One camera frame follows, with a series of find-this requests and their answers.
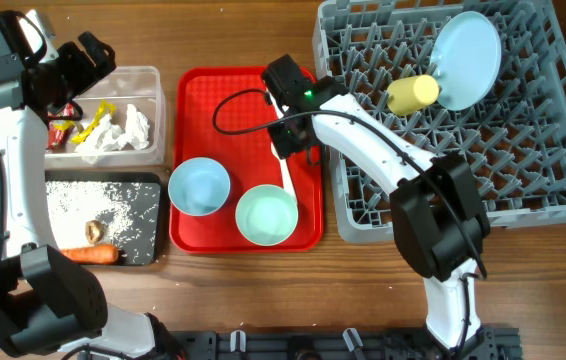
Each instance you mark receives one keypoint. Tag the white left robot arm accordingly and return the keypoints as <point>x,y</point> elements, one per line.
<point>48,303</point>

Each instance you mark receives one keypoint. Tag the grey plastic dishwasher rack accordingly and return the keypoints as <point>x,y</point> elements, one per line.
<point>514,139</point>

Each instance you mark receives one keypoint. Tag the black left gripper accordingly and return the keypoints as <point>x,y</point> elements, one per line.
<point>81,61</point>

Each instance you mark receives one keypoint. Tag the yellow plastic cup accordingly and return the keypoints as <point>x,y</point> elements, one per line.
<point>411,94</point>

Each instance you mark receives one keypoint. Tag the orange carrot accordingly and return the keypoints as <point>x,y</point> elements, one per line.
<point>104,254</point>

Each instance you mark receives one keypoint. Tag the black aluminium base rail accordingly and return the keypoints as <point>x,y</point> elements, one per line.
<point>393,344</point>

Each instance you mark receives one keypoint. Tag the clear plastic waste bin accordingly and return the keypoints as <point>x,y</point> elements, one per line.
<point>139,86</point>

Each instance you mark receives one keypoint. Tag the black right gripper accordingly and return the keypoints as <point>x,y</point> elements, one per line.
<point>284,146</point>

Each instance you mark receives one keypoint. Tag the white tissue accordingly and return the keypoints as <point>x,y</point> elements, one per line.
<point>110,137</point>

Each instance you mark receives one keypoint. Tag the white plastic spoon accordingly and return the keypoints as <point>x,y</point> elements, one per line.
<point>287,182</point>

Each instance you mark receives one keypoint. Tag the large light blue plate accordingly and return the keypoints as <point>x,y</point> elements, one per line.
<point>467,56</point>

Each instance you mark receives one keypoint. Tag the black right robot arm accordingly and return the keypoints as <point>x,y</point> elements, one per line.
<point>439,222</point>

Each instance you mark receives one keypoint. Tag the white rice grains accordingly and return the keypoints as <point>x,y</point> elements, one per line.
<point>93,205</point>

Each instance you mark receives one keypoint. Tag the light blue rice bowl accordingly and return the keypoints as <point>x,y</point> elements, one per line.
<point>199,186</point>

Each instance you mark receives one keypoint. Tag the black waste tray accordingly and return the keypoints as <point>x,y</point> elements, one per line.
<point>148,200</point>

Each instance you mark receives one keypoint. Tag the red plastic tray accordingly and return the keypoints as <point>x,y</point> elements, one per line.
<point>249,162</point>

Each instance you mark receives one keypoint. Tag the light green bowl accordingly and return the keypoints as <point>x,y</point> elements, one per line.
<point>266,215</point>

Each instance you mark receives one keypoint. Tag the red candy wrapper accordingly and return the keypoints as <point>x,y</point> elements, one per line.
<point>60,127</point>

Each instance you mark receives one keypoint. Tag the brown food scrap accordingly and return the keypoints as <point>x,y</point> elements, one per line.
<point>94,232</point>

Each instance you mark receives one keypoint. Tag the yellow silver foil wrapper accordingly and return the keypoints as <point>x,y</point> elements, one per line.
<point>104,109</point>

